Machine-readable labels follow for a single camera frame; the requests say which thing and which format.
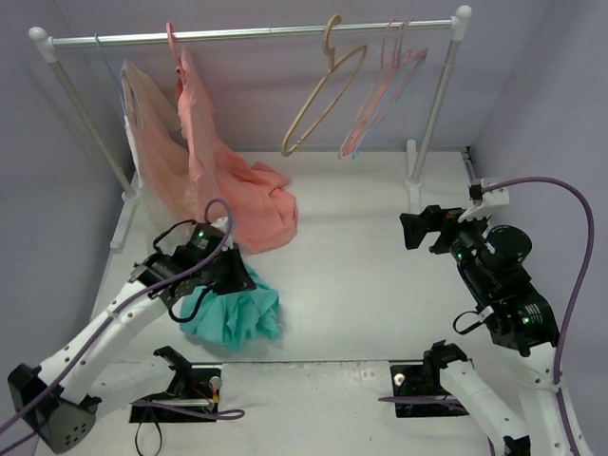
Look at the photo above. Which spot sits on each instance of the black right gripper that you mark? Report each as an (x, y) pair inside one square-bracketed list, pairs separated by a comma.
[(440, 233)]

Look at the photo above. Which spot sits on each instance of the pink hanger holding shirt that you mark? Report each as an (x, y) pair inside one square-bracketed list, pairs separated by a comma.
[(172, 45)]

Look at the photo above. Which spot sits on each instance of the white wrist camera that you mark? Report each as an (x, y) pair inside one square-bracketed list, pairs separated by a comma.
[(221, 228), (486, 202)]

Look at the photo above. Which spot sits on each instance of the white metal clothes rack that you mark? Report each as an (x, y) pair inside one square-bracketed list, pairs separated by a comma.
[(48, 47)]

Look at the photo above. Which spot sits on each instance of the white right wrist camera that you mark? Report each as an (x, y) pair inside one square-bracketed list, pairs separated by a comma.
[(486, 202)]

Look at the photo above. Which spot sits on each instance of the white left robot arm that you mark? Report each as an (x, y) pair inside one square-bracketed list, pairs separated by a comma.
[(62, 398)]

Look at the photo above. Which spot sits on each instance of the blue hanger holding shirt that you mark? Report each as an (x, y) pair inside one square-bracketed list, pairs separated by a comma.
[(113, 75)]

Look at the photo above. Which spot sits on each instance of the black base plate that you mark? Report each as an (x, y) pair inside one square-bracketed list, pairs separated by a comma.
[(191, 397), (423, 399)]

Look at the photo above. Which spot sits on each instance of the beige plastic hanger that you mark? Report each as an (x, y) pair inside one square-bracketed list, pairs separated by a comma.
[(341, 71)]

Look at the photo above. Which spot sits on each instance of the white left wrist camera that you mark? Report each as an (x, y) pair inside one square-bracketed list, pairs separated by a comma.
[(221, 228)]

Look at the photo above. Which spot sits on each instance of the teal t shirt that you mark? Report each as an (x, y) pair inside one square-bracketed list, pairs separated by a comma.
[(231, 320)]

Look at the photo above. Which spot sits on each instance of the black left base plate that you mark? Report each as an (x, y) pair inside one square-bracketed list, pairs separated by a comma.
[(191, 397)]

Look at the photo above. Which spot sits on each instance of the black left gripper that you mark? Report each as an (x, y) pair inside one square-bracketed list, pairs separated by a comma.
[(233, 272)]

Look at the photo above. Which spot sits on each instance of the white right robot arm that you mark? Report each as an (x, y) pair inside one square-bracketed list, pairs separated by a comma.
[(522, 328)]

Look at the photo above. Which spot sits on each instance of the pink plastic hanger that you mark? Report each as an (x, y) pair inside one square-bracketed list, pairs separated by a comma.
[(375, 100)]

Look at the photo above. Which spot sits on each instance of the pale peach t shirt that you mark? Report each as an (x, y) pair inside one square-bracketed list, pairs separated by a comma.
[(153, 130)]

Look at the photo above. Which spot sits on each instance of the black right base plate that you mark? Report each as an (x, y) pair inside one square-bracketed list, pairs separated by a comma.
[(423, 399)]

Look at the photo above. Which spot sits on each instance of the salmon pink t shirt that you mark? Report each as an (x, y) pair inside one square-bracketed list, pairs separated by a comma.
[(264, 209)]

